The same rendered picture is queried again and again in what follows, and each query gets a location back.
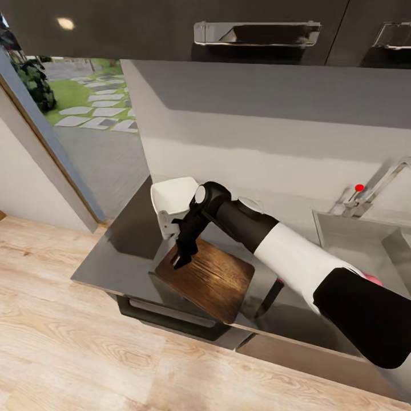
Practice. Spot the parer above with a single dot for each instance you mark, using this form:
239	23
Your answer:
278	285

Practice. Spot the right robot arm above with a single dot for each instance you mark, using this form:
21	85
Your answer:
376	320

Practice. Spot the dishwasher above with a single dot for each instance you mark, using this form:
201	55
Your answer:
208	331

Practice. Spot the vidalia onion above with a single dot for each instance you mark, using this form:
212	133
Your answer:
374	280

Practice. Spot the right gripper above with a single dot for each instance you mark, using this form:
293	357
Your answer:
186	242

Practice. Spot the drop in sink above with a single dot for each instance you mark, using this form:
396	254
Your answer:
375	247

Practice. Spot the cutting board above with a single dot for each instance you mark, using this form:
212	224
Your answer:
216	280

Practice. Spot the fixed window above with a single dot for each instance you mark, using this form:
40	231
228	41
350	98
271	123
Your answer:
80	111

